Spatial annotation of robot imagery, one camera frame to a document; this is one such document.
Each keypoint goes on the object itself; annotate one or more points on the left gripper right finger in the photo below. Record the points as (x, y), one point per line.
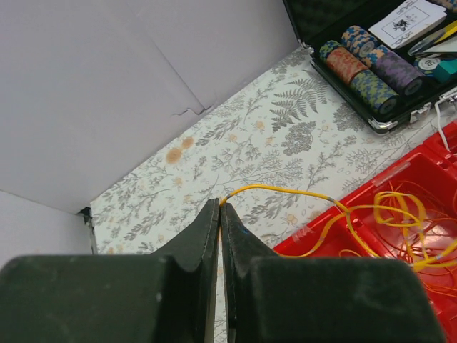
(276, 299)

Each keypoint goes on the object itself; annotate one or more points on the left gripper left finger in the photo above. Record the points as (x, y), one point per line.
(166, 296)

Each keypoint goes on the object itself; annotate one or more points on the red plastic compartment bin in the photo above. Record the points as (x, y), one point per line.
(330, 235)

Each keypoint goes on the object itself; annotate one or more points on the orange rubber band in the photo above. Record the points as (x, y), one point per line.
(411, 221)

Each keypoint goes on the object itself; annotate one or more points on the black poker chip case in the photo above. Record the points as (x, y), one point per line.
(386, 87)

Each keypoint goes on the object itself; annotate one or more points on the white playing card box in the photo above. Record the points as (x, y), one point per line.
(408, 22)

